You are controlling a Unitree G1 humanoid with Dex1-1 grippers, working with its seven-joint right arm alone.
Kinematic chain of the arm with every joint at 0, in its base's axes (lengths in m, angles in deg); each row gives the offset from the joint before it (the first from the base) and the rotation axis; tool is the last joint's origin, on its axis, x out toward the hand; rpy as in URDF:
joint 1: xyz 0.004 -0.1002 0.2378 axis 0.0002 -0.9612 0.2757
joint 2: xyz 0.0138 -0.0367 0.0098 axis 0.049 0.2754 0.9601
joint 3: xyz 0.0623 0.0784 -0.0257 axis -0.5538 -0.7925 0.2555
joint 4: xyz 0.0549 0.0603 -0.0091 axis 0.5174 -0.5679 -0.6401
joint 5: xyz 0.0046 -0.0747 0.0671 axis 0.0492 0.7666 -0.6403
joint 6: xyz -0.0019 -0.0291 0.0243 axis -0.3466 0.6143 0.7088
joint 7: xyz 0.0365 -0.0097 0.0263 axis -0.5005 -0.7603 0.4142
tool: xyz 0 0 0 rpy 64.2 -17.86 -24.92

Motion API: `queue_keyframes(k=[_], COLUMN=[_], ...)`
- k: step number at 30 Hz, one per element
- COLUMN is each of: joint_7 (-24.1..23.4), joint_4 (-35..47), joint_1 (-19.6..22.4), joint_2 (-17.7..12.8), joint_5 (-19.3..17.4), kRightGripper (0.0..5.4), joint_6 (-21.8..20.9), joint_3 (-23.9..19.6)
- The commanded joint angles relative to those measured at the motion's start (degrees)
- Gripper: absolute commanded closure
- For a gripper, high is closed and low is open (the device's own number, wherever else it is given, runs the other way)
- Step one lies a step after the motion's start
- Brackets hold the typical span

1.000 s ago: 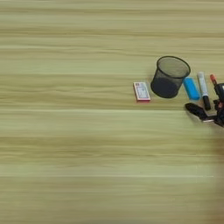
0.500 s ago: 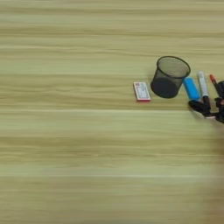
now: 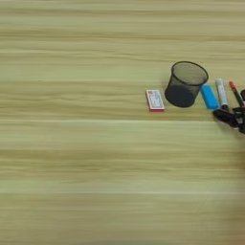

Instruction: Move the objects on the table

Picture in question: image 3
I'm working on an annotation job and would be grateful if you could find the grey marker black cap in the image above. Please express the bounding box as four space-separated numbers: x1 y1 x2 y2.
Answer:
215 78 230 113

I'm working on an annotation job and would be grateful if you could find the black pen red cap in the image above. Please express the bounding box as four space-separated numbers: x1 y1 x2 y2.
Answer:
228 80 245 108

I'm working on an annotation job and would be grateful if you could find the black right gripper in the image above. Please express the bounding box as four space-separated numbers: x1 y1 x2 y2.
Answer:
212 88 245 135

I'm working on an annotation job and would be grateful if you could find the blue eraser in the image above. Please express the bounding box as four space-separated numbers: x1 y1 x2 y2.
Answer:
199 83 220 111

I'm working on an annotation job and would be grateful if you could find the red and white card box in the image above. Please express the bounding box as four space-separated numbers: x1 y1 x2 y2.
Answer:
145 89 166 113

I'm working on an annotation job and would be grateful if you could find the black mesh pen cup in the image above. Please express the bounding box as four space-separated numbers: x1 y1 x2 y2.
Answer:
164 60 210 108

